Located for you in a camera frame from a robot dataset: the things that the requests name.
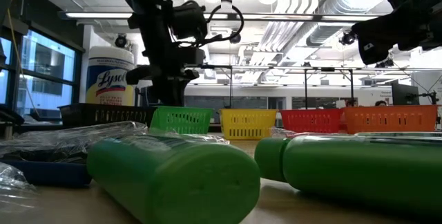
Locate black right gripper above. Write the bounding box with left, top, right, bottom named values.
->
left=351, top=12, right=442, bottom=65

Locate wrapped round black hairbrush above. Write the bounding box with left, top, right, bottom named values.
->
left=0, top=120, right=149, bottom=165

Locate ceiling light bar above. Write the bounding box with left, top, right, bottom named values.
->
left=64, top=10, right=381, bottom=22

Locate black aluminium table frame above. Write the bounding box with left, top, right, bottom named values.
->
left=0, top=106, right=63, bottom=140

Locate red plastic basket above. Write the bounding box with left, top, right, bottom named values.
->
left=279, top=109, right=345, bottom=134

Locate yellow plastic basket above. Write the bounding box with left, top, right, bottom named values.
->
left=220, top=108, right=278, bottom=141

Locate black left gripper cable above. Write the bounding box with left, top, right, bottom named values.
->
left=203, top=4, right=245, bottom=45

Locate green plastic basket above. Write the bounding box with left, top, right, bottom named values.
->
left=150, top=106, right=215, bottom=136

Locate blue white toothbrush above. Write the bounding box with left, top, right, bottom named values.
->
left=0, top=163, right=44, bottom=214

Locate black plastic basket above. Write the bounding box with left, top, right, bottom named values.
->
left=58, top=102, right=158, bottom=129

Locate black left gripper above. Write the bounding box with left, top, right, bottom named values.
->
left=125, top=8, right=206, bottom=106

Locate blue disposable razor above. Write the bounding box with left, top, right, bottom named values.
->
left=3, top=160, right=93, bottom=189

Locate Lysol wipes canister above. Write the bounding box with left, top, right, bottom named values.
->
left=85, top=46, right=135, bottom=106

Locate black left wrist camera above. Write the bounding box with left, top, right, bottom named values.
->
left=171, top=1, right=209, bottom=41

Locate orange plastic basket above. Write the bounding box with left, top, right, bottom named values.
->
left=341, top=104, right=439, bottom=135

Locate black background rig frame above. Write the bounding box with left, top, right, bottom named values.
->
left=186, top=64, right=234, bottom=109
left=303, top=66, right=355, bottom=110

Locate black background monitor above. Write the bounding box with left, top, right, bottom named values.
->
left=391, top=80, right=421, bottom=106

